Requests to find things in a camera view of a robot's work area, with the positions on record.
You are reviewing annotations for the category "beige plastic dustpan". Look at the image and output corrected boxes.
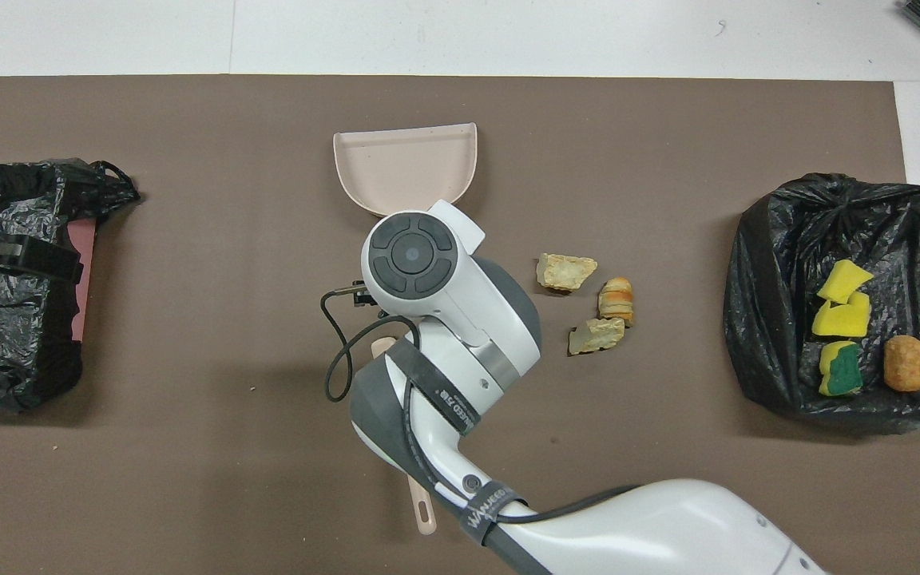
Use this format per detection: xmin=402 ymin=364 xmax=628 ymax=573
xmin=333 ymin=122 xmax=479 ymax=218

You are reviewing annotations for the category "large pale bread chunk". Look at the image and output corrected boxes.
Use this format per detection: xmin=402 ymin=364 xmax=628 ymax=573
xmin=537 ymin=253 xmax=598 ymax=293

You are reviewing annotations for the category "beige hand brush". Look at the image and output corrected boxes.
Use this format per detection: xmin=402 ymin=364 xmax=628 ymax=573
xmin=371 ymin=335 xmax=438 ymax=536

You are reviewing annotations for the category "small pale bread chunk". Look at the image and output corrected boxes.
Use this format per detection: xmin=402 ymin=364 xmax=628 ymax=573
xmin=569 ymin=317 xmax=627 ymax=355

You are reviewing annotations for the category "striped orange bread piece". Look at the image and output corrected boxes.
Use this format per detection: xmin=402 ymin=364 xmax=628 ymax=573
xmin=598 ymin=277 xmax=635 ymax=328

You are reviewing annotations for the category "notched yellow sponge piece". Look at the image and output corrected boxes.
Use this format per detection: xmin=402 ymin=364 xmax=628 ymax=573
xmin=811 ymin=291 xmax=872 ymax=338

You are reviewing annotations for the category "small yellow sponge piece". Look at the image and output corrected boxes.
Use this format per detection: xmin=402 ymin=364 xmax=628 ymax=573
xmin=817 ymin=259 xmax=874 ymax=305

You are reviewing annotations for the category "green and yellow sponge piece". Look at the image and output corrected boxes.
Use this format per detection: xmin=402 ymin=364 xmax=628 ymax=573
xmin=819 ymin=341 xmax=865 ymax=398

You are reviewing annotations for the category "brown potato shaped lump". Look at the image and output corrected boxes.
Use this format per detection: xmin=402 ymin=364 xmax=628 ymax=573
xmin=883 ymin=335 xmax=920 ymax=393

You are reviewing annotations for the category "pink plastic bin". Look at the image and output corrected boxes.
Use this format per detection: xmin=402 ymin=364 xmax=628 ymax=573
xmin=67 ymin=220 xmax=97 ymax=343

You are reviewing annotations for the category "black trash bag liner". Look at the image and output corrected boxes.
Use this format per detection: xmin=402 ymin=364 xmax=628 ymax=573
xmin=0 ymin=158 xmax=141 ymax=414

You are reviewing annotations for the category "black trash bag covered bin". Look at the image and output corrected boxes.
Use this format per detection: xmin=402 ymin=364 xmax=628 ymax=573
xmin=724 ymin=172 xmax=920 ymax=434

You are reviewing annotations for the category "brown table mat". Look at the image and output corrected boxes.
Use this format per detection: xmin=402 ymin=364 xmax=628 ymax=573
xmin=0 ymin=75 xmax=920 ymax=575

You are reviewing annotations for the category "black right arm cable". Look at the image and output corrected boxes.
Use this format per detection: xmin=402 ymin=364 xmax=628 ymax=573
xmin=320 ymin=286 xmax=644 ymax=528

